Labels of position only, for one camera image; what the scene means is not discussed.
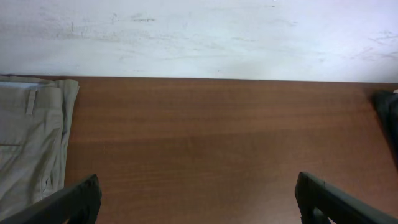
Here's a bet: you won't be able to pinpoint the khaki shorts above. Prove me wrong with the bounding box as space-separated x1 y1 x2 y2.
1 76 80 219

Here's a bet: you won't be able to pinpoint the black garment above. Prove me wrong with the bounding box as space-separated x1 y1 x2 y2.
371 90 397 167

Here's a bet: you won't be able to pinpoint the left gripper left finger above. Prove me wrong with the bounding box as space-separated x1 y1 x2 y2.
1 174 102 224

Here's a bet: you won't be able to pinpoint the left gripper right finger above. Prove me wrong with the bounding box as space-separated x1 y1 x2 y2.
295 172 397 224

